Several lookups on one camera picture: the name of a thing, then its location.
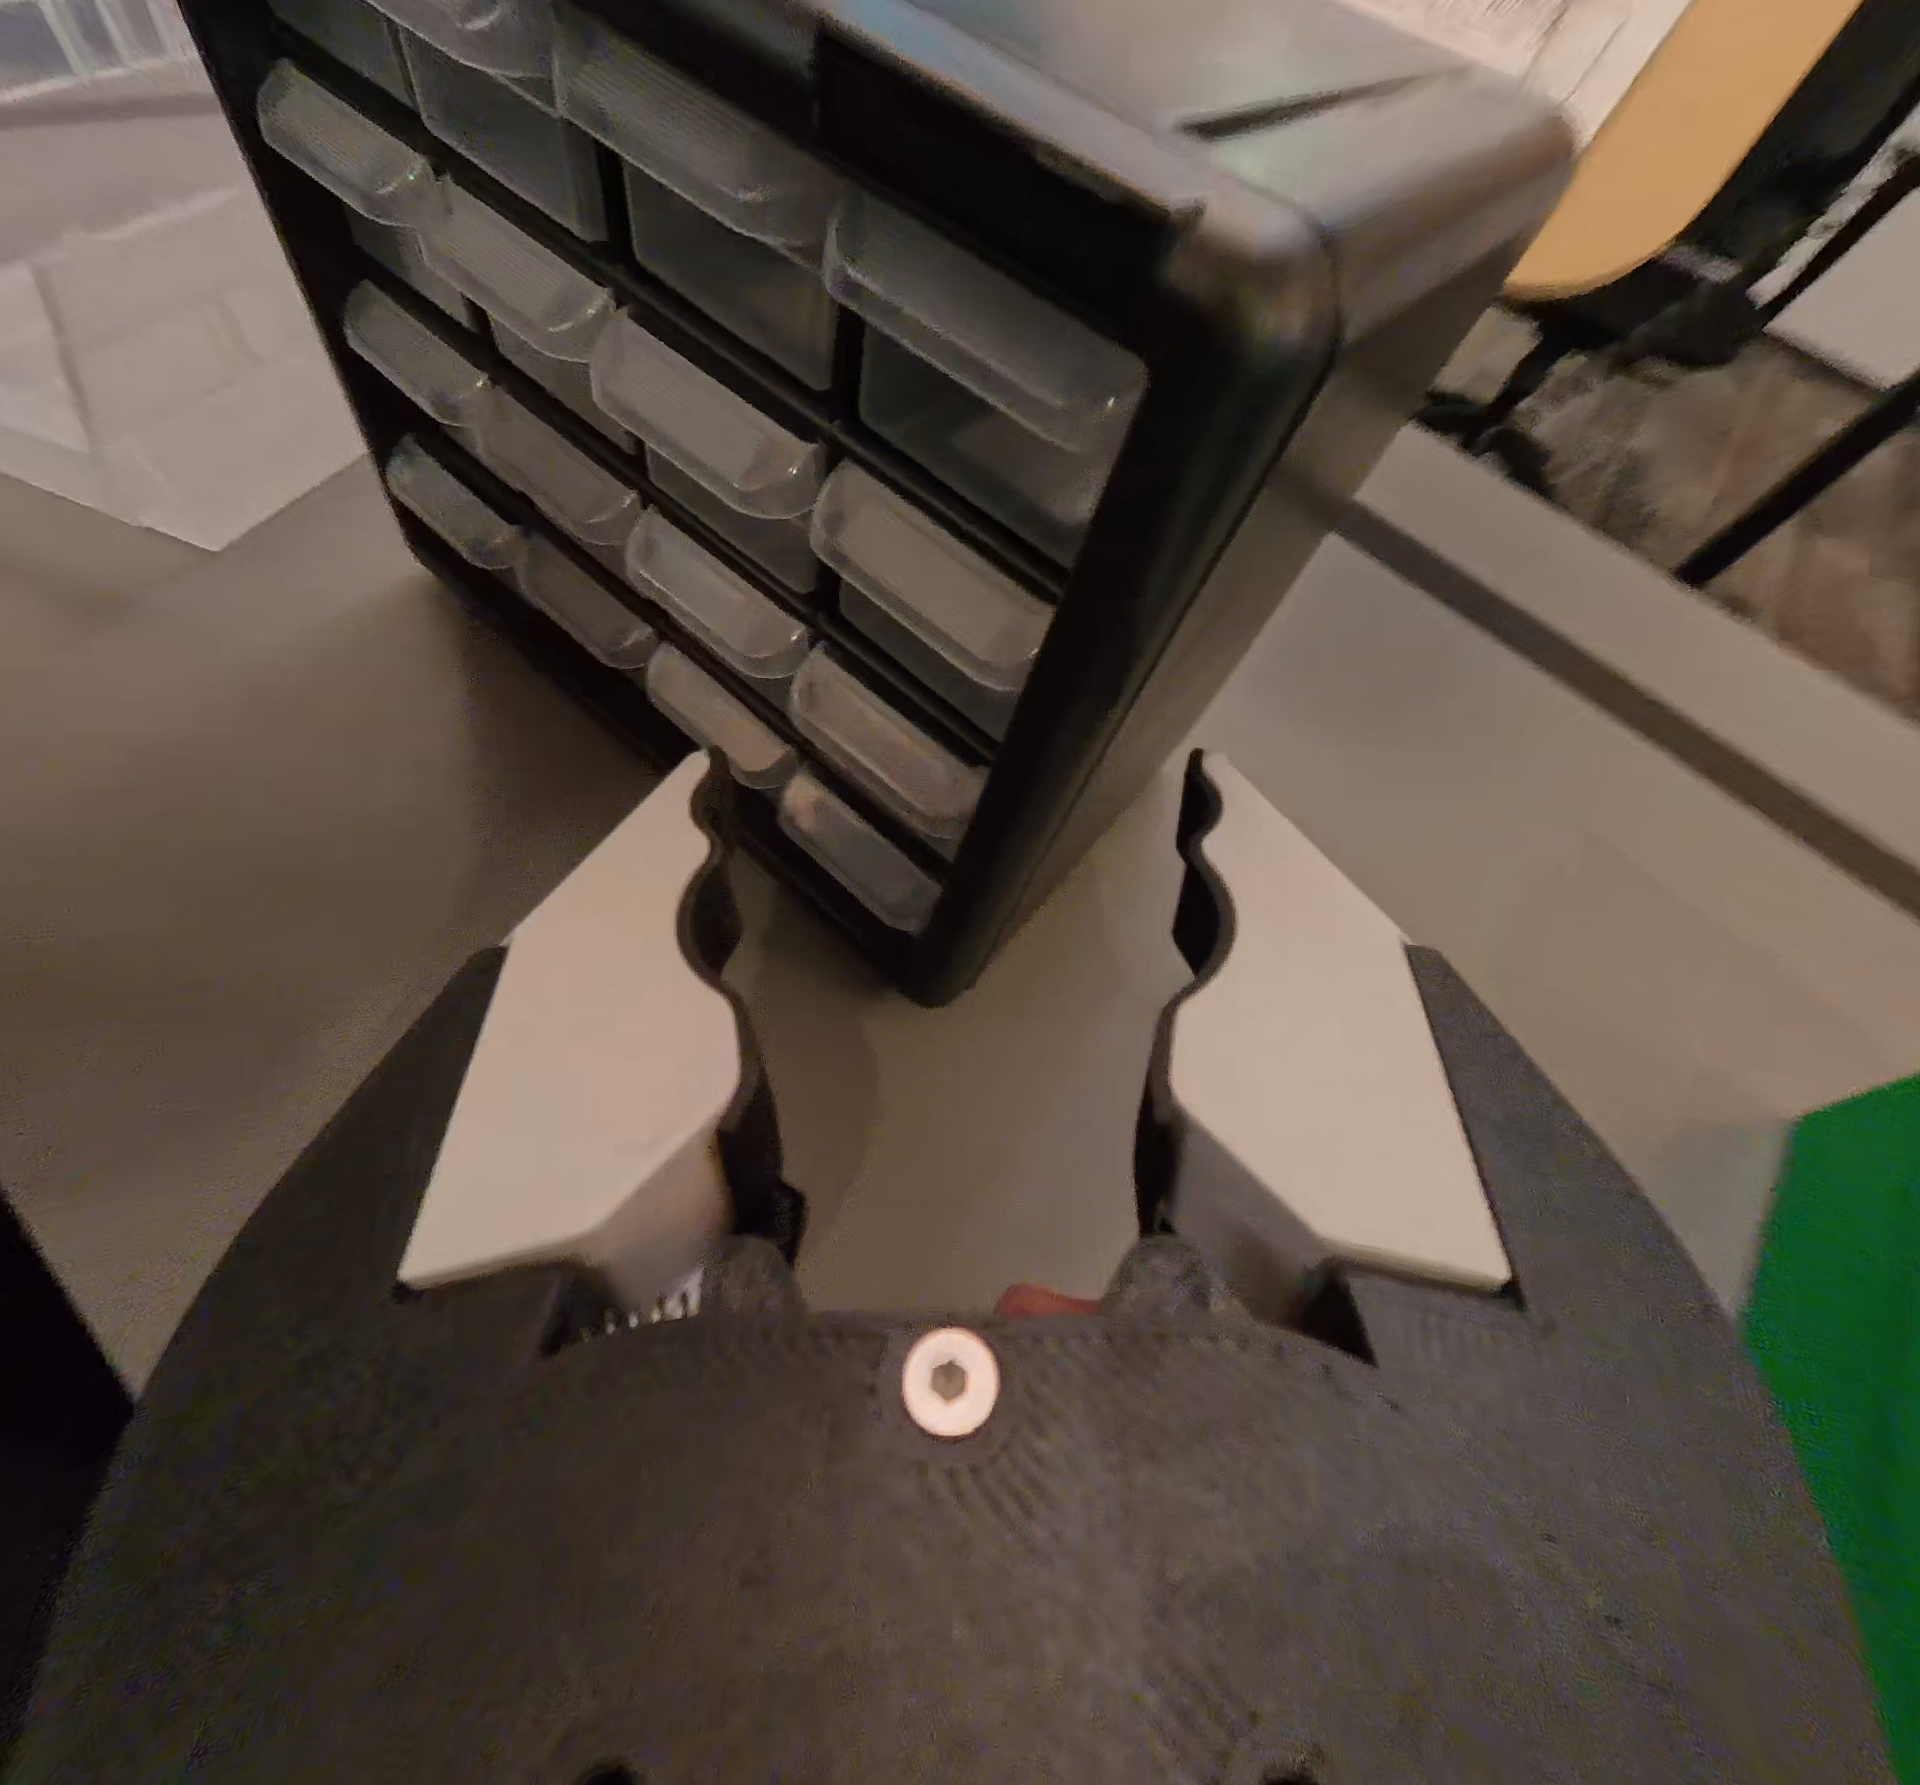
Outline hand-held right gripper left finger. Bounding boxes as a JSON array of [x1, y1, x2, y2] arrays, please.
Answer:
[[397, 750, 800, 1315]]

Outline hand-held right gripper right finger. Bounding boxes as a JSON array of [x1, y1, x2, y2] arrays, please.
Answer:
[[1134, 746, 1517, 1319]]

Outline green plastic bin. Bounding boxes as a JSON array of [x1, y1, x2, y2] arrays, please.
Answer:
[[1738, 1072, 1920, 1785]]

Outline black drawer cabinet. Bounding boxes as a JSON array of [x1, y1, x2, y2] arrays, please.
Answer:
[[120, 0, 1581, 1012]]

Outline rows of small clear drawers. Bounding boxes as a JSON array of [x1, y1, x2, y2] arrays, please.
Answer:
[[180, 0, 1150, 936]]

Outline clear plastic bin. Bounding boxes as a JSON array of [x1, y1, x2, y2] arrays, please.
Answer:
[[0, 0, 394, 558]]

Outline black metal frame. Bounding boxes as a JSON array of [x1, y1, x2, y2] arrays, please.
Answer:
[[1425, 136, 1920, 590]]

